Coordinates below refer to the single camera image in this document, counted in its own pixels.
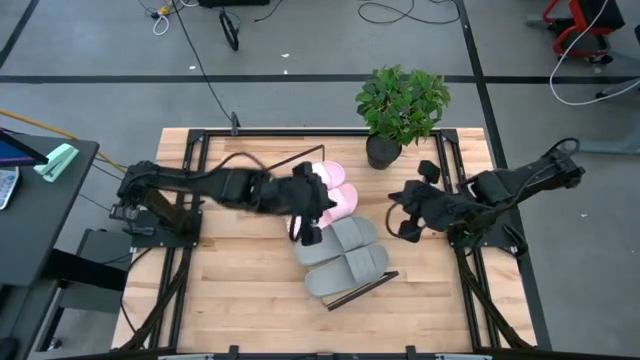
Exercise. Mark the red and black cart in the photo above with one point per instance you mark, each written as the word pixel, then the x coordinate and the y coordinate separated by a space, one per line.
pixel 582 25

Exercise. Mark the black side desk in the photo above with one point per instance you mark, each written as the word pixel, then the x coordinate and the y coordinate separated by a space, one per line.
pixel 45 225

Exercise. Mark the grey slide sandal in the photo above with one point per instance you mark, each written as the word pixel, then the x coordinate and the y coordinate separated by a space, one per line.
pixel 345 237
pixel 355 270

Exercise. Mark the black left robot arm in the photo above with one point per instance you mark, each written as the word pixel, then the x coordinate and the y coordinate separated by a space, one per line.
pixel 200 180

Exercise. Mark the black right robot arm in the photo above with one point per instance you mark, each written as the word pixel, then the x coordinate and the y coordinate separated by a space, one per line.
pixel 520 175

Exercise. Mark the mint green stapler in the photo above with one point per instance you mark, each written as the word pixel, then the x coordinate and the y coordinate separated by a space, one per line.
pixel 56 162

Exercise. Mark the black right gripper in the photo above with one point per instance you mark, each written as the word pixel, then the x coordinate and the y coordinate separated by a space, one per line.
pixel 422 205

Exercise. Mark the black aluminium table frame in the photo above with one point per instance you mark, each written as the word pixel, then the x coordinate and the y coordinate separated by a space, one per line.
pixel 197 145

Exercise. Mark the dark laptop blue screen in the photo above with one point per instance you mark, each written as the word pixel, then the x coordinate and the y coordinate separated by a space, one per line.
pixel 17 152

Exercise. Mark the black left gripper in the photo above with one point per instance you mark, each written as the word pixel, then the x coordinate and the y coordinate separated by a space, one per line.
pixel 302 197

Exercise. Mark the white keyboard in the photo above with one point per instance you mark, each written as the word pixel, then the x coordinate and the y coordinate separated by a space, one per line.
pixel 7 187

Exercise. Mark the green potted plant black pot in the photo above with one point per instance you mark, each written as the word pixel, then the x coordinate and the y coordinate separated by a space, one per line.
pixel 400 105

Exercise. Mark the black frame wooden shoe shelf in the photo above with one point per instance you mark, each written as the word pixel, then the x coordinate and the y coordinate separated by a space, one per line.
pixel 365 289

